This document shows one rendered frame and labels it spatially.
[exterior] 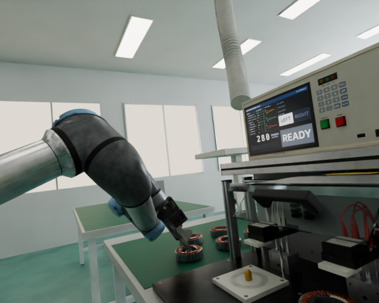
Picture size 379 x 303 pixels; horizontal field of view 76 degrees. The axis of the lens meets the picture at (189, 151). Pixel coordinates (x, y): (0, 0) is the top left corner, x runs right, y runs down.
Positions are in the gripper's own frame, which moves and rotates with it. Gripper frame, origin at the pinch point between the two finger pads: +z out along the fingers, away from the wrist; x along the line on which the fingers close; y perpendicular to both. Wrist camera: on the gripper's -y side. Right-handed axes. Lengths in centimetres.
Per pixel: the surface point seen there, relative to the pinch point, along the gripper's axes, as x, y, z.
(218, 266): -19.2, 3.2, 5.5
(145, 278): -8.8, -17.7, -4.2
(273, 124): -38, 39, -25
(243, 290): -39.5, 1.5, 3.2
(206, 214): 109, 44, 39
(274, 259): -31.8, 16.5, 9.6
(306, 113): -49, 40, -25
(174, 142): 432, 164, -14
